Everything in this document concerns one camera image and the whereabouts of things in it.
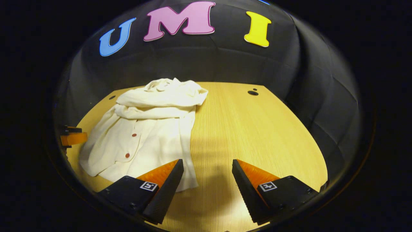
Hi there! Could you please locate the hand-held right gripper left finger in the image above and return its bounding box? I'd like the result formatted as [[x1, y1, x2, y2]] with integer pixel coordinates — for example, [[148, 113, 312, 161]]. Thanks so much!
[[97, 159, 184, 225]]

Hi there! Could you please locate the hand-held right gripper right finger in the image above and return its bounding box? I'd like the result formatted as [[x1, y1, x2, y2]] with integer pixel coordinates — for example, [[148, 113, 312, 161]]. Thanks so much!
[[232, 159, 319, 225]]

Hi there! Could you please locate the cream button shirt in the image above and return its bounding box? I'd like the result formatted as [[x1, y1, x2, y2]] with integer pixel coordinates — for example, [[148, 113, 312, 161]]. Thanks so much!
[[79, 78, 209, 192]]

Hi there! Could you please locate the black backdrop cloth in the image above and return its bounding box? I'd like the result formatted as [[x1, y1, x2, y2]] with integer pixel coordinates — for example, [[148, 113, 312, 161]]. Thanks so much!
[[53, 0, 362, 181]]

